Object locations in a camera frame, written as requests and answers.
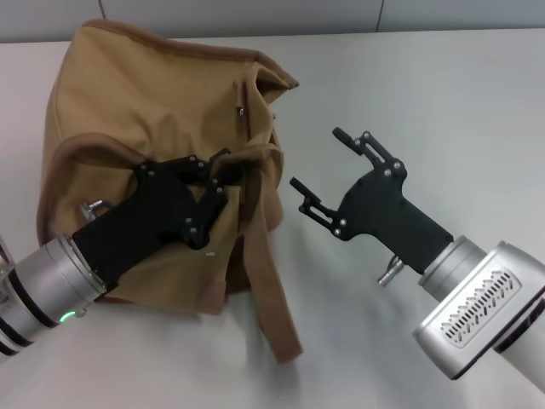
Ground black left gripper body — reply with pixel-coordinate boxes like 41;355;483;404
72;164;214;290

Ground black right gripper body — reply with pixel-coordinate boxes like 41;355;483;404
335;160;456;276

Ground khaki canvas food bag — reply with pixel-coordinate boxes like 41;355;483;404
36;19;306;366

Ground silver metal cable connector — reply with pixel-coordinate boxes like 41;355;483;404
78;199;107;222
376;255;408;288

